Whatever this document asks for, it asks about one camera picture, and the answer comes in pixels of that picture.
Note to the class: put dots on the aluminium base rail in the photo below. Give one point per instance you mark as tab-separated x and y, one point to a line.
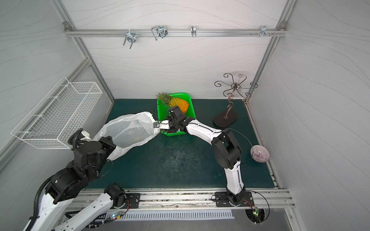
205	198

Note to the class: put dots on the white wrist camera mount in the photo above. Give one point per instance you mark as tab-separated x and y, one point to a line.
162	125

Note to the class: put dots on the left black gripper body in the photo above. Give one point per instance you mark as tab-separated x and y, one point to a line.
108	143

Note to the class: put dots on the small metal bracket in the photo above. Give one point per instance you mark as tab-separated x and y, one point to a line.
193	31

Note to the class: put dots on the right metal hook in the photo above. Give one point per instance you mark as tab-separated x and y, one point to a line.
263	33

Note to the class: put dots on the metal loop hook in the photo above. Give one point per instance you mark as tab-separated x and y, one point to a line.
159	32

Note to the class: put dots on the left metal clamp hook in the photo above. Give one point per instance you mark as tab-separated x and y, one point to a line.
130	38

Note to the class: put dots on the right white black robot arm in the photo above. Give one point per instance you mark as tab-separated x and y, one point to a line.
227	150

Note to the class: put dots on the round black floor port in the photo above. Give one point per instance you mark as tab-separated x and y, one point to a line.
256	216

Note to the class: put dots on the orange pineapple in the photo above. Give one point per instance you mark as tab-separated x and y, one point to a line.
171	101

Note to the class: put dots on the white plastic bag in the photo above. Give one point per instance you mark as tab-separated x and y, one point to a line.
128	131

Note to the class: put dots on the bronze ornate hook stand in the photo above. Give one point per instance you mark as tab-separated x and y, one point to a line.
229	116

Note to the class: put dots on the white wire basket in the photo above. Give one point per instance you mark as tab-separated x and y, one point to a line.
61	112

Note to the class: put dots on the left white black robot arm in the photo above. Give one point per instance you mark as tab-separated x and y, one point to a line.
58	191

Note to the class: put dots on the dark green table mat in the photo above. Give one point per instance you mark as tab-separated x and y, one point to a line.
185	161

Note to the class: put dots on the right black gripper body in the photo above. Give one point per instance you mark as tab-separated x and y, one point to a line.
172	123

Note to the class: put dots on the horizontal aluminium rail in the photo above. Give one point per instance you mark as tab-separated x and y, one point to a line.
172	33

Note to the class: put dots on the white vented strip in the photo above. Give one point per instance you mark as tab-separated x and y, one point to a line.
177	215

